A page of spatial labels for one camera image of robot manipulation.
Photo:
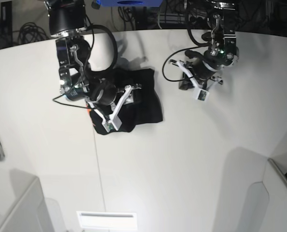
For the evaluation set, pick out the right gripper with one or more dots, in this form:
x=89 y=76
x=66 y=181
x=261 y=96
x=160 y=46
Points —
x=107 y=94

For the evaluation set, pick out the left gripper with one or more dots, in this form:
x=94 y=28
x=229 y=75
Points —
x=202 y=72

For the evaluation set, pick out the black T-shirt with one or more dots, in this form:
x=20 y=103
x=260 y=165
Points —
x=146 y=110

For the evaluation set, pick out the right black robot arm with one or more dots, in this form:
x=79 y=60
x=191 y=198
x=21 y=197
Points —
x=67 y=22

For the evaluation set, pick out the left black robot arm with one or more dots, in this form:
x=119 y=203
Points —
x=217 y=50

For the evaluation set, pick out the white power strip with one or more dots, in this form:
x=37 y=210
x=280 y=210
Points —
x=175 y=18

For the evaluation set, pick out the blue box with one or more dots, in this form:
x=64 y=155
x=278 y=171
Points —
x=132 y=3

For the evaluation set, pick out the white slotted tray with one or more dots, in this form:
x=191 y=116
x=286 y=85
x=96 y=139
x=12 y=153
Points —
x=107 y=221

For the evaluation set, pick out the black panel on floor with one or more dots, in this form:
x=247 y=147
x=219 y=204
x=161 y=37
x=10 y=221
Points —
x=6 y=18

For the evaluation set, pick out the white table divider panel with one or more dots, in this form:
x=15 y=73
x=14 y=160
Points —
x=29 y=212

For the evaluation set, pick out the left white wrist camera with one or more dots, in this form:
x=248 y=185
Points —
x=200 y=94

